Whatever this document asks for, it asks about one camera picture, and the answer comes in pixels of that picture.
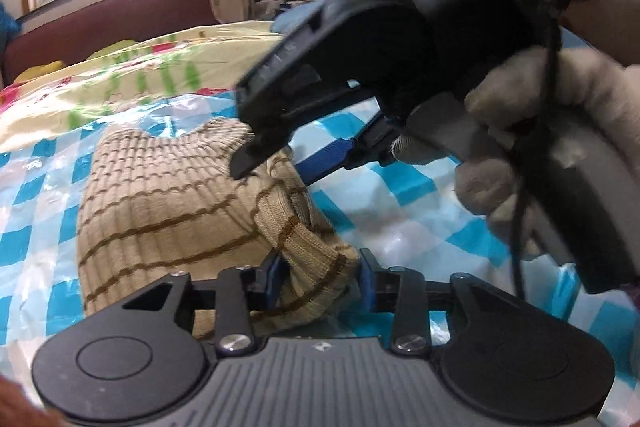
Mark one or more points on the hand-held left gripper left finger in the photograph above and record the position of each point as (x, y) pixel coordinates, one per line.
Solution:
(272, 281)

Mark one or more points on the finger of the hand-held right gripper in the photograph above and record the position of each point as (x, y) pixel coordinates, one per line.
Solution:
(267, 107)
(325, 159)

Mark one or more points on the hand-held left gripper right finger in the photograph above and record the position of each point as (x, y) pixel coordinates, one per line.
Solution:
(366, 283)

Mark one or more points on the beige striped knit sweater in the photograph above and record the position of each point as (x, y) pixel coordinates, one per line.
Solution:
(165, 207)

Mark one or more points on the person's right hand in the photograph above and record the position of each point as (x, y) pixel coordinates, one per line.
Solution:
(575, 87)

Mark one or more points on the blue checked plastic sheet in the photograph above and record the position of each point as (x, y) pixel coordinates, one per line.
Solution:
(400, 217)

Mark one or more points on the blue cloth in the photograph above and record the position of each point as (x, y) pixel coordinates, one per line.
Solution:
(295, 17)

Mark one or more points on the floral quilt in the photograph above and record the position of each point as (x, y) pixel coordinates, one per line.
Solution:
(150, 72)

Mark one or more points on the dark red headboard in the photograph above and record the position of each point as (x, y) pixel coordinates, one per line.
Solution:
(125, 17)

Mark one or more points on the blue plastic bag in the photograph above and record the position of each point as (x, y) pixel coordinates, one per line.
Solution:
(7, 19)

